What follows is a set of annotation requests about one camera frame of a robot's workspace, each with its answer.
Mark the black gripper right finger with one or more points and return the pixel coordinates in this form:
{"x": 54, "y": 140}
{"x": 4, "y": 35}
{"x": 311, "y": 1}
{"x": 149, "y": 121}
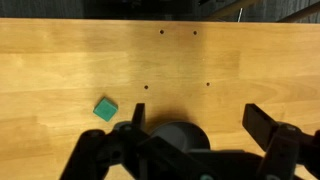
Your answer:
{"x": 258, "y": 123}

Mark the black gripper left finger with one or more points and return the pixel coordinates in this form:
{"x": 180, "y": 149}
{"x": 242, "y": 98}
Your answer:
{"x": 138, "y": 116}

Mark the green cube block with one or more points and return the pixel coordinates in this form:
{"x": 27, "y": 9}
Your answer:
{"x": 105, "y": 109}

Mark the black bowl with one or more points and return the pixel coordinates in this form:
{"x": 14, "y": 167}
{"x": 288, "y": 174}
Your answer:
{"x": 180, "y": 133}

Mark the thin metal rod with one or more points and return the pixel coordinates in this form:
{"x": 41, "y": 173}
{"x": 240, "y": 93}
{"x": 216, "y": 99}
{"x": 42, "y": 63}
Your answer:
{"x": 240, "y": 15}

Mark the wooden beam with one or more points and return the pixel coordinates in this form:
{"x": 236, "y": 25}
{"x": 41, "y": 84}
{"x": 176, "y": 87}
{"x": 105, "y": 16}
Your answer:
{"x": 300, "y": 14}

